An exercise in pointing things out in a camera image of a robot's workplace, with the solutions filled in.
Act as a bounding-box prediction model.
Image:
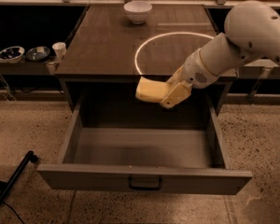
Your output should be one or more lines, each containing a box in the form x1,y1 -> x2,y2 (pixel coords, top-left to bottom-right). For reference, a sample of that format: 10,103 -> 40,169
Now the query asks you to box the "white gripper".
160,49 -> 218,109

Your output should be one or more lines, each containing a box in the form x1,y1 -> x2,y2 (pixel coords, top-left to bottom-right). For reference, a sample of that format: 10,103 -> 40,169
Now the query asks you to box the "yellow sponge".
135,77 -> 171,103

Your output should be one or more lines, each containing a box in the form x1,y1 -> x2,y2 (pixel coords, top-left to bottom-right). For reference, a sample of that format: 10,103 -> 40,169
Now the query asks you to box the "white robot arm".
161,1 -> 280,108

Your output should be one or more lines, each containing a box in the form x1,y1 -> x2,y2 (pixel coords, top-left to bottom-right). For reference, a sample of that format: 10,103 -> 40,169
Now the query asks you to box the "open grey top drawer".
38,93 -> 252,195

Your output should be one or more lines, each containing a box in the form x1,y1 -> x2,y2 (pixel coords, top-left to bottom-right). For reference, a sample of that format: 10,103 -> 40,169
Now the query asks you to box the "brown wooden cabinet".
55,3 -> 238,117

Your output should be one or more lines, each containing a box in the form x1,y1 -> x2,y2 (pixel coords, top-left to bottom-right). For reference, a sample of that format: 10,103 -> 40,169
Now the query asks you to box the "white ceramic bowl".
123,1 -> 152,24

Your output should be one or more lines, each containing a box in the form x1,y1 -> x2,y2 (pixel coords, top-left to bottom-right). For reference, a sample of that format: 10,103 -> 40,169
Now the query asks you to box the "white paper cup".
52,42 -> 66,61

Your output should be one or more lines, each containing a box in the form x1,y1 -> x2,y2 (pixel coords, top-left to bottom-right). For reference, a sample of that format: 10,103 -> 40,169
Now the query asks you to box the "low side shelf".
0,56 -> 59,76

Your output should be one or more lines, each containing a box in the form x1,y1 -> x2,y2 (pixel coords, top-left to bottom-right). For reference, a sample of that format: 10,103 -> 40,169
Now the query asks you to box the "dark shallow bowl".
25,46 -> 50,62

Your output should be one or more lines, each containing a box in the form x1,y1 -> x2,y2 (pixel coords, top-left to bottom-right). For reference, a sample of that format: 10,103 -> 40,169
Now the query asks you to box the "blue patterned bowl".
0,46 -> 25,63

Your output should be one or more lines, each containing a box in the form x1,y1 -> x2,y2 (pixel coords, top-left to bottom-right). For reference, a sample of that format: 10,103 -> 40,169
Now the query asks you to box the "black chair leg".
0,150 -> 38,206

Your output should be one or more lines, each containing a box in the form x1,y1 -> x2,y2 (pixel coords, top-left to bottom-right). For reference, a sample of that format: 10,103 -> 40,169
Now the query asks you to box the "black drawer handle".
128,177 -> 162,191

